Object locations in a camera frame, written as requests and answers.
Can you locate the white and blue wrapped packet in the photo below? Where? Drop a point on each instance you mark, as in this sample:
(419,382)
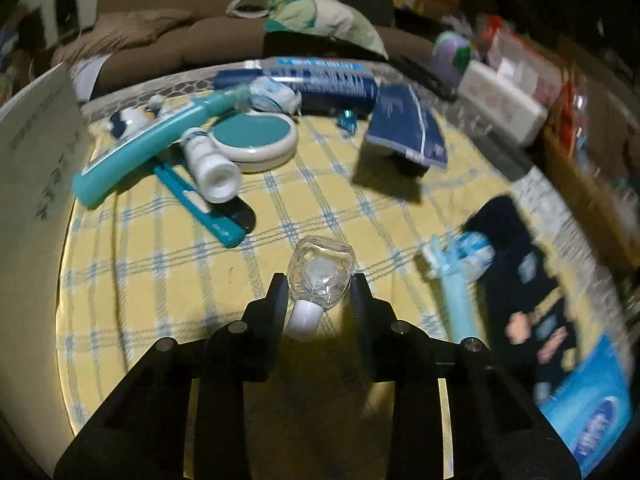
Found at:
(275,92)

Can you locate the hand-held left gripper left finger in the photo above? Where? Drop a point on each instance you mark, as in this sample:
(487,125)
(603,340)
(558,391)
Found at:
(270,325)

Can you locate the silver tube with blue label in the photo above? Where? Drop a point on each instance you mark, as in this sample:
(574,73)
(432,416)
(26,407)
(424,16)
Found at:
(320,66)

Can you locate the navy sock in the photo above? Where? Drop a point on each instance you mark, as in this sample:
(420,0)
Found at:
(510,240)

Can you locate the red and white plastic package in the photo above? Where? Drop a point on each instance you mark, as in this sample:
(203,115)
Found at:
(525,60)

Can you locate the black remote control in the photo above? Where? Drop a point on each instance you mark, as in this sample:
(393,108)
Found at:
(425,77)

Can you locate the blue package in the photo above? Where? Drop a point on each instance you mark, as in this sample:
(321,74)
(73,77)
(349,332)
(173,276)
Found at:
(590,410)

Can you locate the printed paper sheet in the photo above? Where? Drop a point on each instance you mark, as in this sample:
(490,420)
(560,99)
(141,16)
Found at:
(87,72)

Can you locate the teal toothbrush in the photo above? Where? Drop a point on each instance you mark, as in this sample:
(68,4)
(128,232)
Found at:
(200,210)

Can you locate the purple and green ball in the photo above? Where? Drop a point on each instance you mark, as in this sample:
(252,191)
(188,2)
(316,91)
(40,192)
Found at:
(450,57)

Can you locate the green printed white pillow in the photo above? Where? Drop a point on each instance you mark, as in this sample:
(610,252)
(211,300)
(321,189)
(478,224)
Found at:
(320,17)

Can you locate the light blue toothbrush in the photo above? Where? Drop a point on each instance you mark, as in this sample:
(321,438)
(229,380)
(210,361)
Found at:
(457,295)

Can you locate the cow figurine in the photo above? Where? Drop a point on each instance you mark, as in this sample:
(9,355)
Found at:
(130,120)

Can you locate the small blue foil wrapper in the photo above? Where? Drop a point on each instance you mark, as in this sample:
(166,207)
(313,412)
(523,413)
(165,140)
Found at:
(346,121)

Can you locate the round teal compact case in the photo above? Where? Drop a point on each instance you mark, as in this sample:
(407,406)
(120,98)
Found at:
(255,137)

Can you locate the dark cloth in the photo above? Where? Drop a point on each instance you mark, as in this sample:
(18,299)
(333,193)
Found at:
(365,2)

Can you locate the dark blue spray can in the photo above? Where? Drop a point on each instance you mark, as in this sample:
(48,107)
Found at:
(330,90)

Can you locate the white tissue box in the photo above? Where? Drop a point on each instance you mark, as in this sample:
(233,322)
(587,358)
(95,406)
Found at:
(500,100)

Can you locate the brown sofa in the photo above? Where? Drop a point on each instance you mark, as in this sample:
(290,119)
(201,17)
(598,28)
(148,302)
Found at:
(210,40)

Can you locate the yellow checked cloth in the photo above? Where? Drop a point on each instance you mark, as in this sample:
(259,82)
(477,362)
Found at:
(175,285)

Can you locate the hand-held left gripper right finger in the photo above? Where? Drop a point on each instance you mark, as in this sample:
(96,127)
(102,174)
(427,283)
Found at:
(367,325)

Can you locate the navy tissue pack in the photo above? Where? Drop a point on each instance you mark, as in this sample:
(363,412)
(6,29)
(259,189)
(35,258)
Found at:
(405,125)

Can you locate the stone pattern desktop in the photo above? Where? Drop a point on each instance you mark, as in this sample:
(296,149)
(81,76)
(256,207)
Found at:
(170,82)

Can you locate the wicker basket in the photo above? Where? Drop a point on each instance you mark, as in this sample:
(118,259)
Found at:
(585,195)

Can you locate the brown blanket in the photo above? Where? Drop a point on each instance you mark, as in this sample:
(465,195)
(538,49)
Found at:
(125,32)

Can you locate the small clear bottle white cap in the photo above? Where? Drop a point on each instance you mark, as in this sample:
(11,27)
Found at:
(320,270)

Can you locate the teal plastic bottle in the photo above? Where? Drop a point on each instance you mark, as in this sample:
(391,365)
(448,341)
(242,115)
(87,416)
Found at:
(130,160)

